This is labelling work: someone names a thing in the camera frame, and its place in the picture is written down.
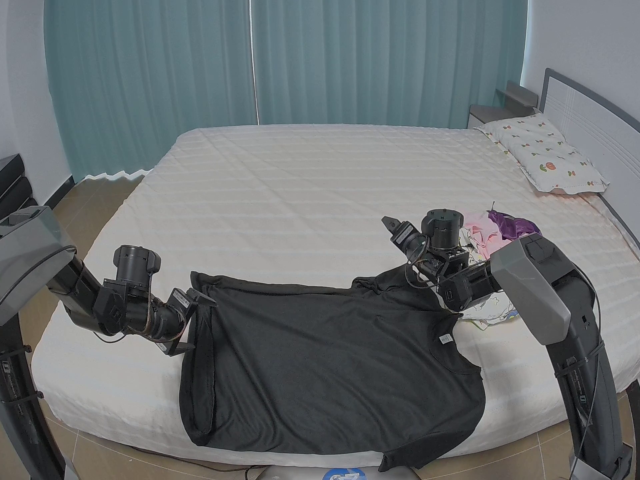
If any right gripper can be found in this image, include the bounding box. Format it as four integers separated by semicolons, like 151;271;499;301
392;222;426;260

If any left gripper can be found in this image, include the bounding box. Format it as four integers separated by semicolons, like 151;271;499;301
149;288;218;358

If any black T-shirt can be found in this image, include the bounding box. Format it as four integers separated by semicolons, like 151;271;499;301
178;270;488;473

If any grey bedside table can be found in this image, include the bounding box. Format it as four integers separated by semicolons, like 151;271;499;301
469;80;540;130

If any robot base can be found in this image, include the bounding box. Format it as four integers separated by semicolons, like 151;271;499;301
255;465;421;480

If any white printed pillow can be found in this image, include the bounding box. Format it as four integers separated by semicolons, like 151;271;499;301
472;113;611;195

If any bed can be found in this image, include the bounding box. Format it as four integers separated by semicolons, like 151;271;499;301
31;68;640;461

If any pink garment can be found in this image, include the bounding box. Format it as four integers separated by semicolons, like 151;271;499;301
460;210;506;261

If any black chest of drawers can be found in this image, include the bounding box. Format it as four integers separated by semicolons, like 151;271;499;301
0;154;41;219

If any purple garment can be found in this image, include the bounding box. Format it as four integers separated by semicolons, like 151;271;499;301
487;208;543;241

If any white printed garment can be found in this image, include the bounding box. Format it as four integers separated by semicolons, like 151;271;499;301
457;228;521;329

